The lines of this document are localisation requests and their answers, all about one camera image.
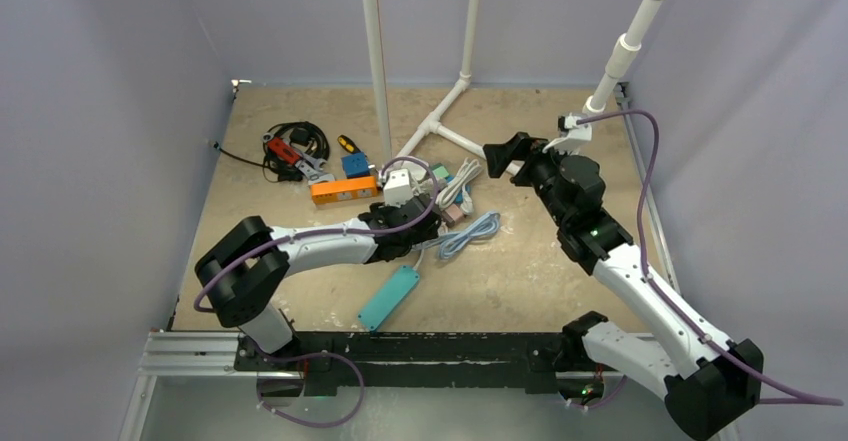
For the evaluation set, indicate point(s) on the pink plug adapter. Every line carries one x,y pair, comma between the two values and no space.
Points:
452,215

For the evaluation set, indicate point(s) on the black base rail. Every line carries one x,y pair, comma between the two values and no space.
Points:
534,362

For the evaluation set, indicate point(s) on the teal rectangular box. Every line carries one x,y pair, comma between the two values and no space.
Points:
388,297

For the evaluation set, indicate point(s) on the yellow black screwdriver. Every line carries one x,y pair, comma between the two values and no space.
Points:
348,145

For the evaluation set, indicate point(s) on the silver adjustable wrench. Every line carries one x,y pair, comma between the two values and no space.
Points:
310,167

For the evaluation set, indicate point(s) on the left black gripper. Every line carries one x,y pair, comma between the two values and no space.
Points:
430,232

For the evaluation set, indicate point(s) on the orange power strip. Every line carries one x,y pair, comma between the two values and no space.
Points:
344,190

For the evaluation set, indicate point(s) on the blue cube socket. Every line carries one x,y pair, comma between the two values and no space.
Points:
356,165

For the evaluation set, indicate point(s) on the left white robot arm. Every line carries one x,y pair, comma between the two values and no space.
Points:
241,273

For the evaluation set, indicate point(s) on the green plug adapter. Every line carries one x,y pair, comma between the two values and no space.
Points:
441,172

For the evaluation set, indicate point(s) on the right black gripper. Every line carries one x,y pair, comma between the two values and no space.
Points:
520,162

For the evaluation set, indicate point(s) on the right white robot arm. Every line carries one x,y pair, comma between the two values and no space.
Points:
705,379

